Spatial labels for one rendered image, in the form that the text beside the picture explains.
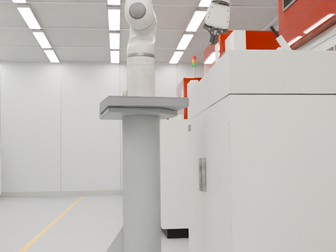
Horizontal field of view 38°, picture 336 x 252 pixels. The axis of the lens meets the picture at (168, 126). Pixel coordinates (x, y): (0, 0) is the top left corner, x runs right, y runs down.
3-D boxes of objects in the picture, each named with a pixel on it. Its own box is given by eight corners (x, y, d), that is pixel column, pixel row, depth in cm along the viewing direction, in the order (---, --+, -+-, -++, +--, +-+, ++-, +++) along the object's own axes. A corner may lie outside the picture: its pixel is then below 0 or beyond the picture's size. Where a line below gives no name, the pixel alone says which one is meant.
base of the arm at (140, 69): (118, 99, 197) (118, 54, 198) (119, 103, 216) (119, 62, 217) (164, 99, 199) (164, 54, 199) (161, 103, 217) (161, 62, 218)
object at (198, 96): (206, 119, 247) (206, 92, 248) (232, 106, 192) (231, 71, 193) (188, 119, 246) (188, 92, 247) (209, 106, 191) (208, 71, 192)
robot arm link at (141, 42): (124, 56, 203) (124, -1, 204) (131, 63, 221) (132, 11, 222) (153, 55, 201) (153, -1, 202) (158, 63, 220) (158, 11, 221)
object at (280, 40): (290, 70, 194) (289, 37, 195) (293, 68, 190) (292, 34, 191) (275, 70, 193) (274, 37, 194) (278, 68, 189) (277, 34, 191)
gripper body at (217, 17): (230, 8, 209) (225, 33, 208) (207, 3, 209) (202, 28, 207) (234, 2, 202) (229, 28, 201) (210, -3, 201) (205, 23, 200)
